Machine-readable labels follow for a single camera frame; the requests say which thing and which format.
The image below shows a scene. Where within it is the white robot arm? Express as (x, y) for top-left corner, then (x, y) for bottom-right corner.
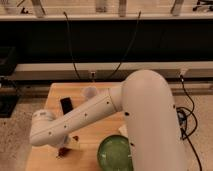
(29, 70), (187, 171)

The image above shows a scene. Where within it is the green ceramic bowl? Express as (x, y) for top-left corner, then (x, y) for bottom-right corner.
(97, 135), (133, 171)

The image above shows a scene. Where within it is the black smartphone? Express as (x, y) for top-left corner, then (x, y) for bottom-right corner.
(60, 97), (73, 114)

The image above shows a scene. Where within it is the white sponge block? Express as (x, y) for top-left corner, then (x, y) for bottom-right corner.
(118, 125), (127, 136)

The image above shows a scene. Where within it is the translucent plastic cup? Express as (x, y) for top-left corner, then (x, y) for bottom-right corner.
(82, 86), (98, 100)

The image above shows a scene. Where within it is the white wall outlet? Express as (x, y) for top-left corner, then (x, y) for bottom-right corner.
(89, 70), (97, 80)

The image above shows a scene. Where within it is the right black hanging cable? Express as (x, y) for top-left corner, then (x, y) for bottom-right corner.
(105, 10), (142, 81)

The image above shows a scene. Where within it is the black hanging cable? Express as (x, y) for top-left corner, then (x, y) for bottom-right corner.
(105, 10), (142, 81)
(62, 11), (81, 81)

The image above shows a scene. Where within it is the blue cable connector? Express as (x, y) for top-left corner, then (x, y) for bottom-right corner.
(177, 113), (185, 126)

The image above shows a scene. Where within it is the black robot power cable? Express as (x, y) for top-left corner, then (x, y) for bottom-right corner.
(176, 74), (203, 171)

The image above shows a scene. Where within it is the left black hanging cable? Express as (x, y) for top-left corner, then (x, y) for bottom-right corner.
(62, 11), (81, 81)

